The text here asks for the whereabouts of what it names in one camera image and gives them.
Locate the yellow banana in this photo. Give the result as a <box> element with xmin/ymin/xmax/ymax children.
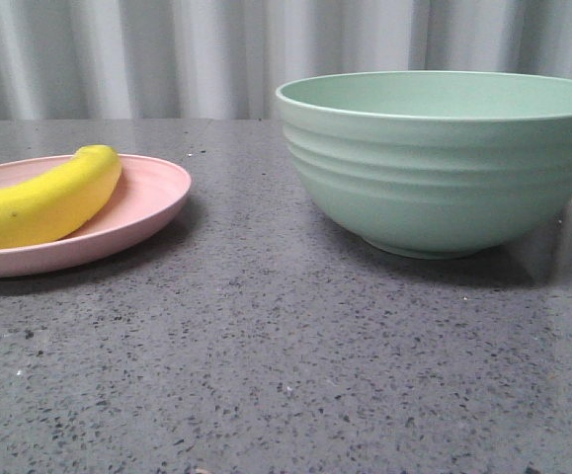
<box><xmin>0</xmin><ymin>144</ymin><xmax>122</xmax><ymax>250</ymax></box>

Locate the pink plate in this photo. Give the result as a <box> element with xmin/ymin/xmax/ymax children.
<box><xmin>0</xmin><ymin>154</ymin><xmax>192</xmax><ymax>277</ymax></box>

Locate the green ribbed bowl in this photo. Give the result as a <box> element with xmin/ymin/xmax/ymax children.
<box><xmin>276</xmin><ymin>70</ymin><xmax>572</xmax><ymax>259</ymax></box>

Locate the white pleated curtain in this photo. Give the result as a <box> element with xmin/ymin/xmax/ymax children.
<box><xmin>0</xmin><ymin>1</ymin><xmax>572</xmax><ymax>119</ymax></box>

